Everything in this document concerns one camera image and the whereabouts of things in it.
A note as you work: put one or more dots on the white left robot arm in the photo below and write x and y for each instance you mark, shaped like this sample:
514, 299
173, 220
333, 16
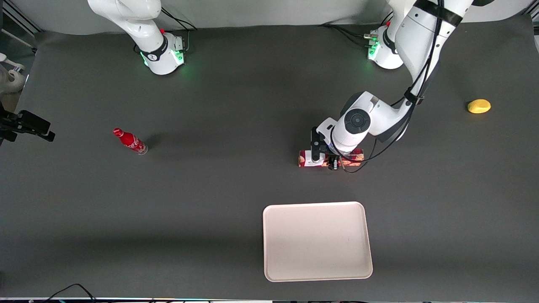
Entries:
417, 38

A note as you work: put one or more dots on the red cola bottle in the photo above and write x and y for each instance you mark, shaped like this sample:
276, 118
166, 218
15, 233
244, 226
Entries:
129, 141

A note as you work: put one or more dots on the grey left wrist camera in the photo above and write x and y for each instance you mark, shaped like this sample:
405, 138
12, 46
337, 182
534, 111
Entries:
316, 141

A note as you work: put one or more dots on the white rounded fixture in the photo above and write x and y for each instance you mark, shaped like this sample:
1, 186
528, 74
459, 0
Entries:
10, 80

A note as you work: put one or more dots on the red cookie box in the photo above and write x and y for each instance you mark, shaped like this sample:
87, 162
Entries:
303, 159

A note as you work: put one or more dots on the beige plastic tray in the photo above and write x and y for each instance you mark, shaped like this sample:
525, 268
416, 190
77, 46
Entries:
316, 242

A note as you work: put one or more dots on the yellow lemon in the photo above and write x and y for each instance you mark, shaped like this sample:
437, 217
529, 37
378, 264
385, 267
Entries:
479, 106

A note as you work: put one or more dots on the aluminium frame rail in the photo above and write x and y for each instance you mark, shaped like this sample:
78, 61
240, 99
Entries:
19, 19

